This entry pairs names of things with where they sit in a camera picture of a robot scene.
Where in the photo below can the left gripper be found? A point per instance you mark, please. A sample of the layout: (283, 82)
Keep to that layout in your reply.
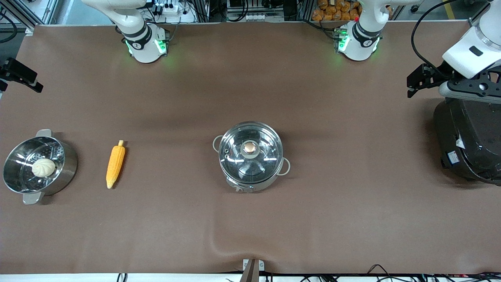
(435, 75)

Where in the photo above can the yellow corn cob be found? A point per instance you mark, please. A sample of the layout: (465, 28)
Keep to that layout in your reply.
(115, 164)

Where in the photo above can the glass pot lid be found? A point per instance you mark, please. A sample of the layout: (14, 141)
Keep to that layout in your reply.
(250, 150)

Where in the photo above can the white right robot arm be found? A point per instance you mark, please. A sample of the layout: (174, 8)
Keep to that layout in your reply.
(143, 39)

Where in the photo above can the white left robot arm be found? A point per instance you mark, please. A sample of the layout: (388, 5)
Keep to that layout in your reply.
(358, 41)

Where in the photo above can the steel steamer pot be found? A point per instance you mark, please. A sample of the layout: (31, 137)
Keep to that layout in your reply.
(58, 176)

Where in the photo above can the black rice cooker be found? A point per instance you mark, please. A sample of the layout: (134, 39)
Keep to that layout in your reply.
(469, 141)

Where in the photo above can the white steamed bun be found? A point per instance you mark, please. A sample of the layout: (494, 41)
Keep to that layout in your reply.
(43, 167)

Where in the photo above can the bag of orange buns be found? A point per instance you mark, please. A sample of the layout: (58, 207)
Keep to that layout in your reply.
(336, 11)

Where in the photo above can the white power strip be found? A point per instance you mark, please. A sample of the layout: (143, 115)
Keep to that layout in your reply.
(172, 9)

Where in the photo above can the brown table mat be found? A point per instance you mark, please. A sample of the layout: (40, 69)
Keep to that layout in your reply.
(250, 231)

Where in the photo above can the grey table clamp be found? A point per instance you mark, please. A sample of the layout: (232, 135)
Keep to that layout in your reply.
(252, 269)

